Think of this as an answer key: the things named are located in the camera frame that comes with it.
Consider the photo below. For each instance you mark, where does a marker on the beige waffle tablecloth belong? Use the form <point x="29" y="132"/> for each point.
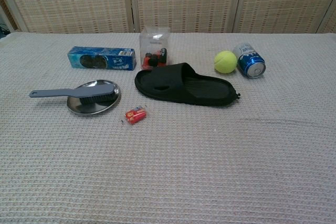
<point x="168" y="155"/>

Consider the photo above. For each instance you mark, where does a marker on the blue drink can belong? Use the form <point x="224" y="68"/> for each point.
<point x="250" y="61"/>

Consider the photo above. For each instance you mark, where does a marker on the blue cookie box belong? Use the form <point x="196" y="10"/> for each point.
<point x="102" y="58"/>

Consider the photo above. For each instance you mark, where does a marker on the red candy packet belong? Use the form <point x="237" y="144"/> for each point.
<point x="134" y="115"/>

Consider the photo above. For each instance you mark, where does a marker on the round steel plate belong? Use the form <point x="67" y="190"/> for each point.
<point x="92" y="106"/>

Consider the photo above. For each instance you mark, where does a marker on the clear plastic box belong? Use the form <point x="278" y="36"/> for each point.
<point x="154" y="48"/>

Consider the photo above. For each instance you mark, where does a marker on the woven folding screen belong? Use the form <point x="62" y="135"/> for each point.
<point x="168" y="1"/>

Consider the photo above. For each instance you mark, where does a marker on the yellow tennis ball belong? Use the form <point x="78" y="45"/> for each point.
<point x="225" y="62"/>

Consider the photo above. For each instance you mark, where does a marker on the grey brush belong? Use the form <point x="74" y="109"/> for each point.
<point x="78" y="93"/>

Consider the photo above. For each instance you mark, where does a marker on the black slipper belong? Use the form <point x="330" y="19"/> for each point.
<point x="181" y="85"/>

